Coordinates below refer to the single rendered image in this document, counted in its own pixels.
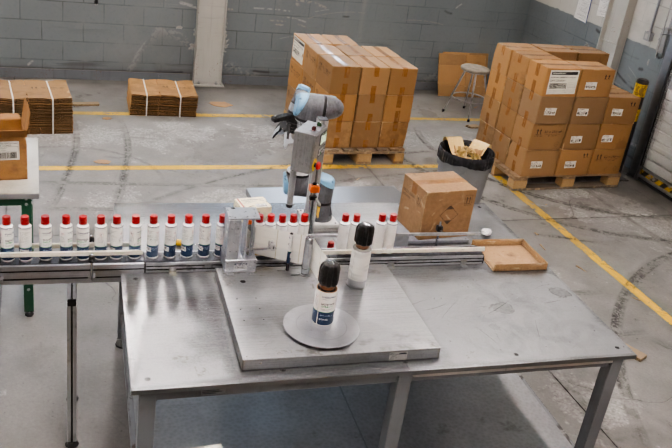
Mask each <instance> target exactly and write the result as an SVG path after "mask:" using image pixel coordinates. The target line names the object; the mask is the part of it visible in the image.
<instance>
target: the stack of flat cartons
mask: <svg viewBox="0 0 672 448"><path fill-rule="evenodd" d="M24 97H25V98H26V101H27V103H28V106H29V109H30V112H31V115H30V122H29V128H28V133H27V134H40V133H41V134H69V133H73V130H74V129H73V124H74V122H73V109H72V108H73V107H72V104H73V103H72V101H73V100H72V97H71V94H70V92H69V89H68V86H67V83H66V80H52V81H43V80H24V81H23V80H11V81H7V80H0V114H6V113H18V114H19V116H20V118H21V117H22V111H23V104H24Z"/></svg>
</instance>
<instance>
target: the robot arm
mask: <svg viewBox="0 0 672 448"><path fill-rule="evenodd" d="M310 90H311V89H310V88H309V87H308V86H306V85H303V84H298V86H297V88H296V91H295V93H294V96H293V98H292V101H291V103H290V105H289V109H288V113H283V114H279V115H274V116H271V120H272V121H273V122H274V123H277V122H280V123H279V124H278V125H277V127H276V128H275V131H274V133H273V136H272V139H273V138H274V137H275V136H276V135H277V134H278V135H282V134H284V132H285V134H284V144H283V146H284V148H285V149H286V147H287V145H288V144H290V143H293V141H294V140H293V139H292V138H291V133H292V134H294V133H295V130H296V128H297V129H298V128H299V127H300V126H302V125H303V124H304V123H305V122H307V121H312V122H316V120H317V116H319V117H327V119H328V120H329V119H335V118H337V117H339V116H340V115H341V114H342V113H343V111H344V105H343V103H342V102H341V100H339V99H337V97H335V96H332V95H330V96H329V95H322V94H315V93H310ZM289 176H290V167H288V168H287V172H286V171H285V172H283V192H284V194H286V195H287V192H288V184H289ZM308 181H309V175H308V174H304V173H300V172H297V175H296V182H295V191H294V196H300V197H306V196H307V188H308ZM334 188H335V180H334V178H333V177H332V176H331V175H329V174H327V173H324V172H322V173H321V180H320V192H319V195H318V200H319V202H320V204H321V206H320V209H319V216H318V218H317V216H315V222H318V223H326V222H329V221H331V220H332V208H331V202H332V197H333V191H334Z"/></svg>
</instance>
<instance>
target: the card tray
mask: <svg viewBox="0 0 672 448"><path fill-rule="evenodd" d="M471 245H475V246H477V247H485V251H481V252H482V253H483V254H484V256H485V257H484V261H485V263H486V264H487V265H488V266H489V267H490V268H491V269H492V271H525V270H546V269H547V265H548V262H547V261H546V260H545V259H544V258H543V257H542V256H541V255H540V254H539V253H538V252H536V251H535V250H534V249H533V248H532V247H531V246H530V245H529V244H528V243H527V242H526V241H525V240H524V239H473V240H472V244H471Z"/></svg>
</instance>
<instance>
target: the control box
mask: <svg viewBox="0 0 672 448"><path fill-rule="evenodd" d="M316 125H317V123H316V122H312V121H307V122H305V123H304V124H303V125H302V126H300V127H299V128H298V129H296V130H295V133H294V141H293V149H292V158H291V166H290V170H293V171H297V172H300V173H304V174H308V175H309V174H311V173H312V172H313V171H314V170H315V169H316V168H315V167H314V163H317V162H318V161H319V162H321V164H322V163H323V157H324V152H323V153H322V154H321V155H320V156H319V157H318V150H319V149H320V148H321V147H322V146H323V145H324V144H325V143H326V141H325V142H324V143H323V144H322V145H321V146H319V144H320V136H321V134H322V133H323V132H324V131H326V130H327V129H328V127H326V125H324V124H322V127H321V128H318V127H316V130H317V131H316V132H312V131H311V128H312V126H316ZM317 157H318V158H317Z"/></svg>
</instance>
